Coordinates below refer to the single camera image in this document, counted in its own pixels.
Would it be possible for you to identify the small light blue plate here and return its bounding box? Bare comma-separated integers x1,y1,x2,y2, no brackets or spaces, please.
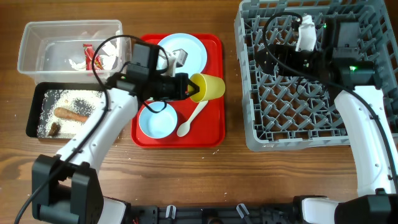
138,101,178,139

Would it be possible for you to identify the black rectangular tray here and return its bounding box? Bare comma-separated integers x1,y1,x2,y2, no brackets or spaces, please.
26,82,103,138

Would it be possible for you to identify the white napkin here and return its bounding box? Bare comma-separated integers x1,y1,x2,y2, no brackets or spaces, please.
63,30,122,72

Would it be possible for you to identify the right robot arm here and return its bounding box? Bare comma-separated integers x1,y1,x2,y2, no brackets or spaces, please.
255,14,397,223

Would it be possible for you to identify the large light blue plate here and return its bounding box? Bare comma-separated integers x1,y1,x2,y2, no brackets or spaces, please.
158,33,208,77

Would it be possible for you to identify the grey dishwasher rack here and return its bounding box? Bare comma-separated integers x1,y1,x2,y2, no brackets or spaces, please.
234,1,397,151

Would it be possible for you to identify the brown carrot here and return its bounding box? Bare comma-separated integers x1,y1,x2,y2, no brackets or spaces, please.
54,107,88,123

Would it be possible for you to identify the yellow plastic cup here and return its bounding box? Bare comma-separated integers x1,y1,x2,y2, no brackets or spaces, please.
190,73,225,103

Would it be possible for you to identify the red snack wrapper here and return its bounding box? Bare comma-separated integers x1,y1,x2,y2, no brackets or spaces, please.
83,44,103,70

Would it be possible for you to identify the brown food scrap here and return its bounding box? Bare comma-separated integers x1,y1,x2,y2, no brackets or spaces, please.
48,122,61,137

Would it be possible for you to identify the clear plastic waste bin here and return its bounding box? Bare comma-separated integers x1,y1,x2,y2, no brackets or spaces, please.
17,20,131,84

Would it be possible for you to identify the spilled white rice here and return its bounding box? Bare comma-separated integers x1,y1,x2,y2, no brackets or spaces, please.
37,90,103,139

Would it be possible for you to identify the white plastic spoon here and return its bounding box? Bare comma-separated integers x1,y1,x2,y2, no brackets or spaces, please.
177,101,208,137

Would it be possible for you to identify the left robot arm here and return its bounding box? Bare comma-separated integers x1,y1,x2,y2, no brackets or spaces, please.
28,42,199,223

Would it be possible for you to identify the red serving tray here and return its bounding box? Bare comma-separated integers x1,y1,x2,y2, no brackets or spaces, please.
131,34,225,148

